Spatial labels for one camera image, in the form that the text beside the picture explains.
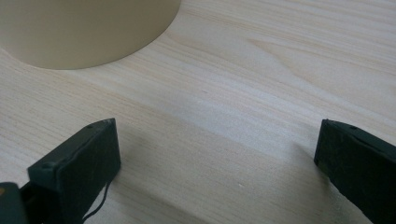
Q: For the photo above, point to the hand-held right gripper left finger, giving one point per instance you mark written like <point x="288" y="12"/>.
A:
<point x="77" y="174"/>

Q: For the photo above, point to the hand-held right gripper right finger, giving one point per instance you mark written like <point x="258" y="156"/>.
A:
<point x="358" y="161"/>

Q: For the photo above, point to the white strainer bowl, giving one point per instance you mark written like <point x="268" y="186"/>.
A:
<point x="77" y="31"/>

